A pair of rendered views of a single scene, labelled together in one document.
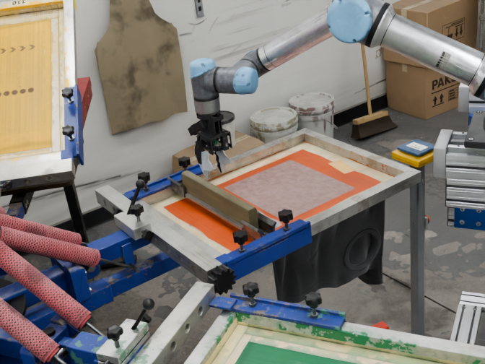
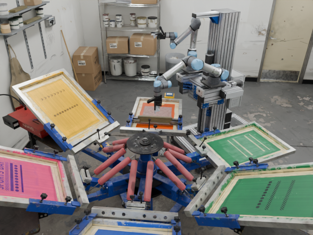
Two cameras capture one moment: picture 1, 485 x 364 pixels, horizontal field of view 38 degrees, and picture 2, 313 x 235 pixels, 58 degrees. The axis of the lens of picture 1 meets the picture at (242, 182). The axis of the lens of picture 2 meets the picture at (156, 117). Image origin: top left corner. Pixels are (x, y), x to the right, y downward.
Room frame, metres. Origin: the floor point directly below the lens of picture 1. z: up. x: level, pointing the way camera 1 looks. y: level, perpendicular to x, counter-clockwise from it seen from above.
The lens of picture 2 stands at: (0.32, 2.20, 2.63)
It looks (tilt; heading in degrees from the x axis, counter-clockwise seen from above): 30 degrees down; 308
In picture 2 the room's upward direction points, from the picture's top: straight up
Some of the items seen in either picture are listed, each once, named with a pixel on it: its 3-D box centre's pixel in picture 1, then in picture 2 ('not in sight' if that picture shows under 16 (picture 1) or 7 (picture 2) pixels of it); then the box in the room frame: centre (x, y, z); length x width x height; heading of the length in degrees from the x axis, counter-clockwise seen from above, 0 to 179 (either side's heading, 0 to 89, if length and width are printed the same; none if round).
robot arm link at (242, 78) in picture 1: (238, 78); (165, 84); (1.93, -0.03, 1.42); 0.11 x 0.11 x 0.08; 65
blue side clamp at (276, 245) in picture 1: (265, 248); (180, 125); (1.73, -0.04, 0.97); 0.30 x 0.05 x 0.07; 123
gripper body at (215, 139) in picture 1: (212, 131); (157, 100); (1.95, 0.07, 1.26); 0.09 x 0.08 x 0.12; 33
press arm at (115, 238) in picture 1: (118, 243); not in sight; (1.79, 0.38, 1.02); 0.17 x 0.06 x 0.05; 123
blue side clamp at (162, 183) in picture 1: (167, 188); (130, 123); (2.20, 0.26, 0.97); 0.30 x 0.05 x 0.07; 123
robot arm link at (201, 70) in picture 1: (205, 79); (157, 86); (1.96, 0.07, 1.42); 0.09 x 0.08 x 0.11; 65
